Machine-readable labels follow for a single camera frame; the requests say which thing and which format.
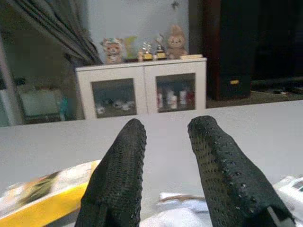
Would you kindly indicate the dark wooden cabinet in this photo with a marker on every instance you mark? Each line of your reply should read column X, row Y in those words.
column 210, row 47

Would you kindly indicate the white storage box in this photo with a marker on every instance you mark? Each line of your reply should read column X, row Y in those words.
column 39, row 102

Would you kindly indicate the sliding glass door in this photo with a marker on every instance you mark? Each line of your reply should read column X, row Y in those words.
column 9, row 94

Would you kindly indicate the yellow green glass award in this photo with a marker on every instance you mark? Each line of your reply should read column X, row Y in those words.
column 130, row 47

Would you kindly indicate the flat cream book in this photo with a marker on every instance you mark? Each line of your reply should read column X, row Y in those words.
column 191, row 56

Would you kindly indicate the black speaker with yellow label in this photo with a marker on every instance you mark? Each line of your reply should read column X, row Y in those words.
column 234, row 47

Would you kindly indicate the grey folding table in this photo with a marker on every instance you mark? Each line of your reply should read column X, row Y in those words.
column 236, row 132

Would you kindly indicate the yellow snack packet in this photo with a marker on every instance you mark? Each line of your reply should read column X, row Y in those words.
column 47, row 208

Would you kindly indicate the large white paper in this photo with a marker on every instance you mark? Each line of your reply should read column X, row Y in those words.
column 180, row 212

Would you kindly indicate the white printed wrapper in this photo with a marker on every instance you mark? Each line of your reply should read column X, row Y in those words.
column 290, row 191

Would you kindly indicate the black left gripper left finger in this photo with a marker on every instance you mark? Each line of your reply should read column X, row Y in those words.
column 118, row 179

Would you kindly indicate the grey folded curtain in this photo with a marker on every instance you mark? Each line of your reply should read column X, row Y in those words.
column 59, row 26

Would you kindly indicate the small gold trophy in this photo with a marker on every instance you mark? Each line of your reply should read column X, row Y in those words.
column 146, row 53
column 160, row 52

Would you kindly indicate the red bottle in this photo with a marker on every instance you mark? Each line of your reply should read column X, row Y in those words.
column 190, row 98

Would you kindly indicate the brown sloth plush toy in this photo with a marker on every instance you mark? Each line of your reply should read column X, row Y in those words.
column 176, row 43

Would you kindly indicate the white bottle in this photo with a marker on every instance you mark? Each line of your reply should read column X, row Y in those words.
column 171, row 99
column 183, row 97

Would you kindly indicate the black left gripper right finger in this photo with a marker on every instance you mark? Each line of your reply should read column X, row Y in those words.
column 225, row 179

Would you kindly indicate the white glass-door cabinet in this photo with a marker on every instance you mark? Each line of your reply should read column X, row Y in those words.
column 145, row 89

